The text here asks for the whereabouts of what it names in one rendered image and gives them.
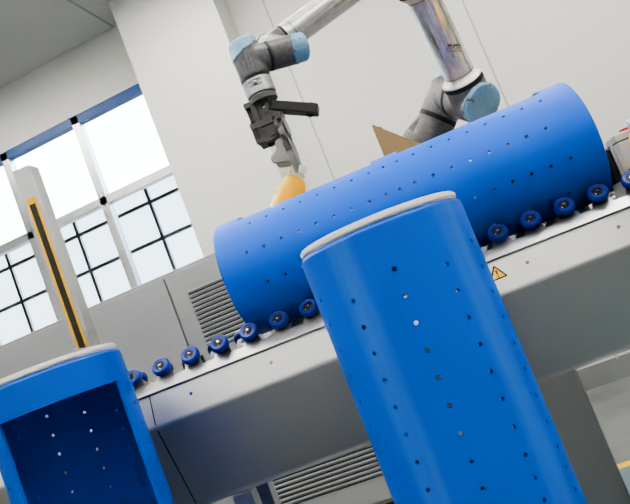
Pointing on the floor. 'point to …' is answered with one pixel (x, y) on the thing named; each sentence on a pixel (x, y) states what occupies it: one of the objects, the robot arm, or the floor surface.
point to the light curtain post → (55, 257)
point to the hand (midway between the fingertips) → (299, 167)
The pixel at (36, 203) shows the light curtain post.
